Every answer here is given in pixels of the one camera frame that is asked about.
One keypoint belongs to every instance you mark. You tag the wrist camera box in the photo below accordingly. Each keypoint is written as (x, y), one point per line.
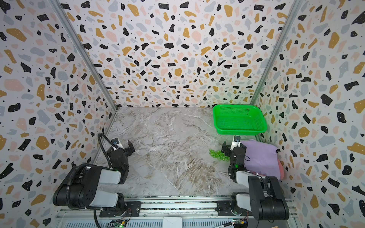
(236, 141)
(116, 143)

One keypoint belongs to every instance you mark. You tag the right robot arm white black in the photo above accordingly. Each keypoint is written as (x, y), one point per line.
(264, 201)

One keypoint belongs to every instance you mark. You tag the aluminium side floor rail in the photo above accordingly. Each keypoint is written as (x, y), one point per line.
(107, 130)

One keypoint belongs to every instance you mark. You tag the green bead cluster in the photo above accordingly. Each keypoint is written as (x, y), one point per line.
(218, 155)

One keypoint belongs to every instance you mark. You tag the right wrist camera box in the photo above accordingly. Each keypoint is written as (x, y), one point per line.
(236, 141)

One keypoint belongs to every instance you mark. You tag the aluminium corner post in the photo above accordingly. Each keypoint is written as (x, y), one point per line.
(286, 28)
(56, 6)

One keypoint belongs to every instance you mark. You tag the aluminium corner post right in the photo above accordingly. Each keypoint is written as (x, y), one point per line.
(286, 28)

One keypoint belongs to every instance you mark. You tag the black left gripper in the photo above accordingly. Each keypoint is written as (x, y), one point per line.
(126, 153)

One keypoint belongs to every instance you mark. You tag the folded pink t-shirt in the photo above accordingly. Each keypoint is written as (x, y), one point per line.
(281, 168)

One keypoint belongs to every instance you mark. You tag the green plastic basket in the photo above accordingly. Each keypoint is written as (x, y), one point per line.
(236, 119)

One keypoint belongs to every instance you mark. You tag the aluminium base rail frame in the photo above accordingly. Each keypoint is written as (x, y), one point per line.
(174, 211)

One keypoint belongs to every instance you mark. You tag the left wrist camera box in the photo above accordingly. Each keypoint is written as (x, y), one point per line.
(116, 143)

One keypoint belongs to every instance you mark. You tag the lilac t-shirt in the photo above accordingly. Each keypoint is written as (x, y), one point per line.
(262, 158)

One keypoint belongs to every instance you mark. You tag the aluminium corner post left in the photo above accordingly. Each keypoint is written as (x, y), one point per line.
(56, 6)

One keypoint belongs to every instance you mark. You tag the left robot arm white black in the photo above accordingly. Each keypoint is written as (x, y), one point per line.
(79, 190)

